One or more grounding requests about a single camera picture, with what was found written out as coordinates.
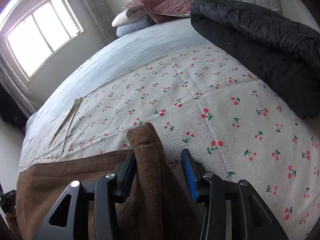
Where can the light blue bed sheet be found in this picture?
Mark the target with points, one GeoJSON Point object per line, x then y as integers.
{"type": "Point", "coordinates": [120, 56]}

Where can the front pink velvet pillow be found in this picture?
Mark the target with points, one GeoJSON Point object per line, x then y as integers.
{"type": "Point", "coordinates": [173, 8]}

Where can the folded pink blanket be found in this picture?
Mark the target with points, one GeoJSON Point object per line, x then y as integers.
{"type": "Point", "coordinates": [135, 16]}

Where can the left grey curtain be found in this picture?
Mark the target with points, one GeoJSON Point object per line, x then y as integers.
{"type": "Point", "coordinates": [23, 97]}

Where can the right grey curtain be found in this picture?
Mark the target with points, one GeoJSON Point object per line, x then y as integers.
{"type": "Point", "coordinates": [102, 16]}

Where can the cherry print cloth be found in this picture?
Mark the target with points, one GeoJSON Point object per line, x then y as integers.
{"type": "Point", "coordinates": [204, 100]}

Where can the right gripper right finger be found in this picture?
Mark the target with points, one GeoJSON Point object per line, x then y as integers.
{"type": "Point", "coordinates": [229, 208]}

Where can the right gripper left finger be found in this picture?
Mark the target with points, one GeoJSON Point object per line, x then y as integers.
{"type": "Point", "coordinates": [69, 216]}

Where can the grey curtain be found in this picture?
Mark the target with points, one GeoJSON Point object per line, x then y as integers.
{"type": "Point", "coordinates": [23, 97]}
{"type": "Point", "coordinates": [102, 16]}

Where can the rear pink velvet pillow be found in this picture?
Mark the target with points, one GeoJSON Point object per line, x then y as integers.
{"type": "Point", "coordinates": [148, 6]}

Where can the window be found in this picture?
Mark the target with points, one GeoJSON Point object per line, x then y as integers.
{"type": "Point", "coordinates": [40, 33]}

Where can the pink velvet pillow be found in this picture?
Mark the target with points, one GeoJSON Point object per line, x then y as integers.
{"type": "Point", "coordinates": [148, 6]}
{"type": "Point", "coordinates": [173, 8]}

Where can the brown button jacket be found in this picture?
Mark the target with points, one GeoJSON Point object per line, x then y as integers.
{"type": "Point", "coordinates": [157, 207]}

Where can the black puffer jacket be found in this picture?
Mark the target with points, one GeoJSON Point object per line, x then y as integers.
{"type": "Point", "coordinates": [282, 53]}

